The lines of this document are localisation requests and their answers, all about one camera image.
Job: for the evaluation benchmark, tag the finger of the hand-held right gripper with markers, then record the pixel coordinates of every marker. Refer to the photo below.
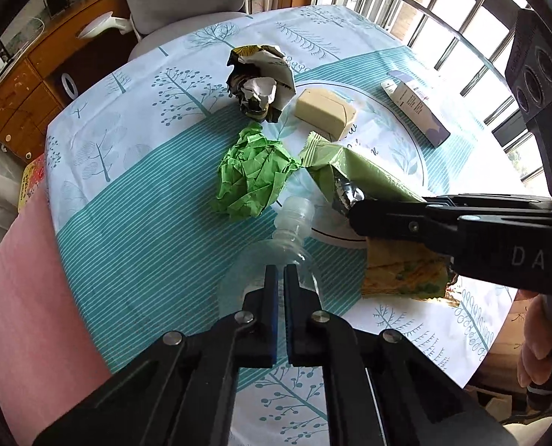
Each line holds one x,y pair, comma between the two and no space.
489,203
387,223

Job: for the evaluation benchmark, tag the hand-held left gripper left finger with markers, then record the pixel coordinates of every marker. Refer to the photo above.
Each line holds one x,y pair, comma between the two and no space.
269,297

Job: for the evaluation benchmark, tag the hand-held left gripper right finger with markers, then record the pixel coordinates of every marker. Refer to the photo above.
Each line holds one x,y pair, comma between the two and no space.
292,297

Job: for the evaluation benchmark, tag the light green foil wrapper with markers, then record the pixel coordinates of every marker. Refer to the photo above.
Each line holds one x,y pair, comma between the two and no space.
350,167

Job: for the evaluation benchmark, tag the clear plastic bottle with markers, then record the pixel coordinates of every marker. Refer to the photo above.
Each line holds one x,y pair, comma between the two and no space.
294,223

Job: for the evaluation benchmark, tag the black white bag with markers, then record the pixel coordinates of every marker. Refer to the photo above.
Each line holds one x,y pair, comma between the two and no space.
257,83

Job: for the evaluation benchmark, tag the person's right hand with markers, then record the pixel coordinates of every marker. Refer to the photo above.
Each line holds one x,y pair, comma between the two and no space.
536,339

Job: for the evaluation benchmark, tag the white purple carton box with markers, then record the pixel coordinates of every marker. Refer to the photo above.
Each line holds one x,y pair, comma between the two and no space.
415,102

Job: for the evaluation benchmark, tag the green crumpled paper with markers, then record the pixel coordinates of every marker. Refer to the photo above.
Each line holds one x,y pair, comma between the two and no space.
252,172

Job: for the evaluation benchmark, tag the tree print tablecloth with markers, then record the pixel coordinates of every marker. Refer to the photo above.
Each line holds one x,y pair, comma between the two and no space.
141,195

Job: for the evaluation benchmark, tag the window grille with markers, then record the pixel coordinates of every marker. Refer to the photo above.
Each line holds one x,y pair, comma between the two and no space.
443,4

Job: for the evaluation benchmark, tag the pink blanket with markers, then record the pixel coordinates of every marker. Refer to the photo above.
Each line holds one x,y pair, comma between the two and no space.
25,311

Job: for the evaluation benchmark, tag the yellow printed bag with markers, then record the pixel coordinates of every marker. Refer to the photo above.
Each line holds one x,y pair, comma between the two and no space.
32,181

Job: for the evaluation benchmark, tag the wooden desk with drawers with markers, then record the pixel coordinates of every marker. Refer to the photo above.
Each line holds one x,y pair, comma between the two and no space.
29,102

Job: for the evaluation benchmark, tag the small black desk device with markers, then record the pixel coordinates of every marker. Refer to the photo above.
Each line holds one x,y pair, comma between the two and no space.
56,3

